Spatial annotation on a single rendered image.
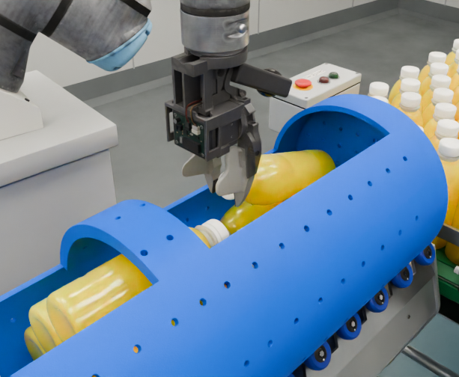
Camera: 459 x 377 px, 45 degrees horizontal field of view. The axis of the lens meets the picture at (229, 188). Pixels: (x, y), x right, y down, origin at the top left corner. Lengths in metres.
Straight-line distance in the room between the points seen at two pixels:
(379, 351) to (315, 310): 0.33
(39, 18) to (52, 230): 0.35
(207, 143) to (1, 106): 0.41
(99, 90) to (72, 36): 2.91
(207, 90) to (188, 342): 0.27
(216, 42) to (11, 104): 0.44
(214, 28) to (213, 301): 0.28
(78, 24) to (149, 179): 2.06
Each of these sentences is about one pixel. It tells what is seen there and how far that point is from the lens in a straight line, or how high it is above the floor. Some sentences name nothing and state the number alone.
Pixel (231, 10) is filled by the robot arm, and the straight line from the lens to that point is 0.60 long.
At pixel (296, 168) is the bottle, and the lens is 0.80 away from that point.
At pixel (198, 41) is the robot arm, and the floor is 1.38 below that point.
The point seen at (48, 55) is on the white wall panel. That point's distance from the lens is 3.66.
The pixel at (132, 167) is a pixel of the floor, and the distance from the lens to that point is 3.07.
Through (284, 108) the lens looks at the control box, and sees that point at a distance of 1.20.
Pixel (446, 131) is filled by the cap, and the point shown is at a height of 1.11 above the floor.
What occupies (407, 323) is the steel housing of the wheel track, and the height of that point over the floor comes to 0.87.
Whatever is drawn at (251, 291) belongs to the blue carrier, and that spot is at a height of 1.19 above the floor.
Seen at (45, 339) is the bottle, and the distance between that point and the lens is 0.67.
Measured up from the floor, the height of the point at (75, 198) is 1.03.
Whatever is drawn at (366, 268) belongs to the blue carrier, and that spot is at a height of 1.12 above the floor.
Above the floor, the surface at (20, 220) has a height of 1.03.
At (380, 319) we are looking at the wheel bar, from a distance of 0.93.
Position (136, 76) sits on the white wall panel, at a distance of 3.99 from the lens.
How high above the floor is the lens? 1.58
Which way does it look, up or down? 34 degrees down
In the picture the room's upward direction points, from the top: straight up
